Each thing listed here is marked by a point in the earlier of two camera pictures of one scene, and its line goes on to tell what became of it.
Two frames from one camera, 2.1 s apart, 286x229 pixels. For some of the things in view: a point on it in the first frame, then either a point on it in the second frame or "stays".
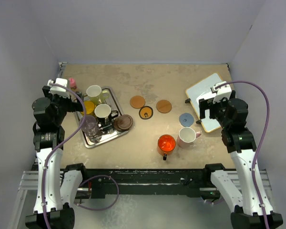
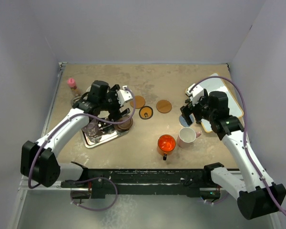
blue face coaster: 186,119 stays
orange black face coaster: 146,112 stays
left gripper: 73,106 → 115,113
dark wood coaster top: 123,122 stays
